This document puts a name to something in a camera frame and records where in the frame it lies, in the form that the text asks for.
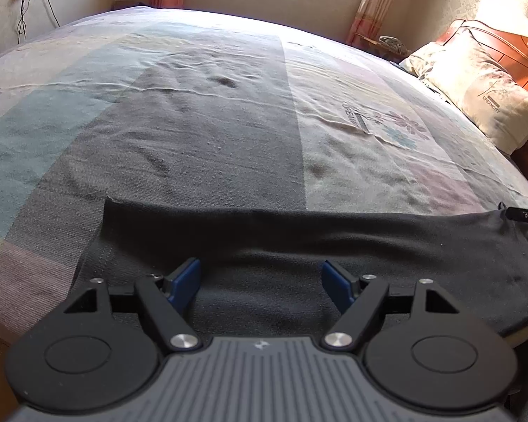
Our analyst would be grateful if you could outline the pink checked right curtain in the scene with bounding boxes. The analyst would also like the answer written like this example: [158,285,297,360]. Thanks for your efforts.
[345,0,393,47]

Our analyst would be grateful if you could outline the orange wooden headboard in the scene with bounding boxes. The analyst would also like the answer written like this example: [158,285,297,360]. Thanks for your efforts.
[435,18,528,194]

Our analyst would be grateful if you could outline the cream printed pillow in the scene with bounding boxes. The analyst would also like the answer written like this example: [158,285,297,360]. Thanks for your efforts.
[400,28,528,155]

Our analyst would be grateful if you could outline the dark grey trousers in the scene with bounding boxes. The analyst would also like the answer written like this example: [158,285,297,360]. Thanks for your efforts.
[75,199,528,337]

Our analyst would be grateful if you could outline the pastel patchwork bed sheet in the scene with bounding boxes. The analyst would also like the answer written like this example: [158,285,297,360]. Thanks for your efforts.
[0,8,528,341]

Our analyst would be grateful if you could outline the wooden bedside table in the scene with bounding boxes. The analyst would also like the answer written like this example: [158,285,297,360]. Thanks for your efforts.
[353,35,408,63]

